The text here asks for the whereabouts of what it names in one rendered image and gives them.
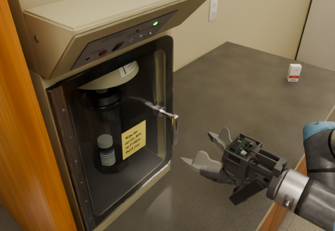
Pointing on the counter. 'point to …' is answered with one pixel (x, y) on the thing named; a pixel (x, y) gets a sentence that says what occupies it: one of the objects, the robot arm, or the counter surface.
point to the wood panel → (26, 143)
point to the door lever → (171, 124)
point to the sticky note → (133, 139)
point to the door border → (73, 155)
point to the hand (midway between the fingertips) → (197, 148)
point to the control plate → (114, 39)
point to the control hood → (105, 19)
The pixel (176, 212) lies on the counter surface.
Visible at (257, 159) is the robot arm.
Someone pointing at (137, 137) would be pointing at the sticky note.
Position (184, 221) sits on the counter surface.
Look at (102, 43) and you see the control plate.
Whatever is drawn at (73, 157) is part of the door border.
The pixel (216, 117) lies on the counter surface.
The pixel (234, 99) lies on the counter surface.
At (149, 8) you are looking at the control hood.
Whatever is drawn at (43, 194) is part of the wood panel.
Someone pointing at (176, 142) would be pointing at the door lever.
